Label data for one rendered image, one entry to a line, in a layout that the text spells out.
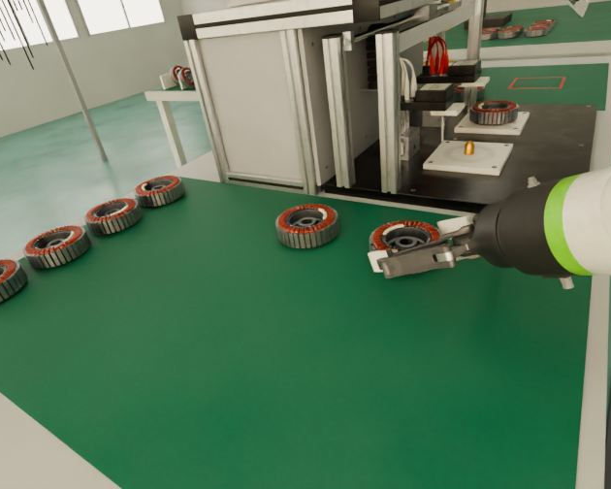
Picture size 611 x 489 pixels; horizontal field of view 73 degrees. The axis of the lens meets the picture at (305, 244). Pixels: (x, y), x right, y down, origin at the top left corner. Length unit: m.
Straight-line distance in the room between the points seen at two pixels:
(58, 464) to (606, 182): 0.57
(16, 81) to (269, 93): 6.45
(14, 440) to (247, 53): 0.72
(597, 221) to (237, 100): 0.73
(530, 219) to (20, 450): 0.57
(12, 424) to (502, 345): 0.57
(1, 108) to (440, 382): 6.91
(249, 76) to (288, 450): 0.70
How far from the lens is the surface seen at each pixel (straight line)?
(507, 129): 1.12
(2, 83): 7.14
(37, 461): 0.56
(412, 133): 0.98
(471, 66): 1.14
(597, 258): 0.40
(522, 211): 0.44
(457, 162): 0.92
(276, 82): 0.86
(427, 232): 0.66
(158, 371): 0.56
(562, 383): 0.52
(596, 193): 0.39
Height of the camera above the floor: 1.12
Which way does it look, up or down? 31 degrees down
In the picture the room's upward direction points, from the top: 9 degrees counter-clockwise
